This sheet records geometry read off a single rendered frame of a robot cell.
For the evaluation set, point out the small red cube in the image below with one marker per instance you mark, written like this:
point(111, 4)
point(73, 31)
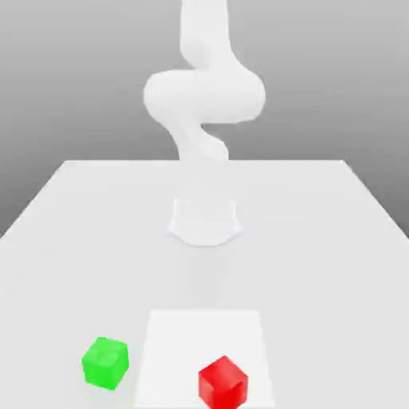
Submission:
point(223, 383)

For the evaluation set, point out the small green cube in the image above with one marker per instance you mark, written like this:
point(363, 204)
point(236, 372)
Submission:
point(105, 362)

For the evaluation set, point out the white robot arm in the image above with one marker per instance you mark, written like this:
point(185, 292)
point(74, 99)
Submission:
point(204, 96)

